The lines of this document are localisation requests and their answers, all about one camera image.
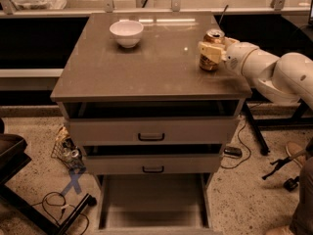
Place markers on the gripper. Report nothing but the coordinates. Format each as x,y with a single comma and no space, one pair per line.
237,57

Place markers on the orange soda can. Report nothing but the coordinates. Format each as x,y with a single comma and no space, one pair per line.
213,35

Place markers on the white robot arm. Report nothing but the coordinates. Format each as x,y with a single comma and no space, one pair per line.
282,80

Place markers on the grey drawer cabinet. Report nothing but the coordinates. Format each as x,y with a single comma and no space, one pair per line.
158,78

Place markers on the top grey drawer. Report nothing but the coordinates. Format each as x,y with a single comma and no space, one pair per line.
151,130

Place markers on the middle grey drawer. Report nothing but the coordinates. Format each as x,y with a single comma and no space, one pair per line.
147,159

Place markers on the bottom open grey drawer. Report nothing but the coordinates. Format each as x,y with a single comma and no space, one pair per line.
154,204

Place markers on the white ceramic bowl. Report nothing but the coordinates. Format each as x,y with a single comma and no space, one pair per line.
127,33

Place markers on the black power adapter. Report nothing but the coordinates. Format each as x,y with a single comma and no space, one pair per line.
233,151

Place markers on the black table leg right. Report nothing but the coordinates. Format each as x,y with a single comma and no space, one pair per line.
264,150

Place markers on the brown shoe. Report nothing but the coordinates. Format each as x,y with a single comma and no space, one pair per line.
292,150

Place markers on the blue tape cross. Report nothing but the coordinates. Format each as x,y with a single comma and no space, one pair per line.
74,175

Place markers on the dark chair left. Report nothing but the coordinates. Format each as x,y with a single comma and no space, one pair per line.
12,155

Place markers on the wire basket with jars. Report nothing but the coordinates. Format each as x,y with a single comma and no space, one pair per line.
66,152

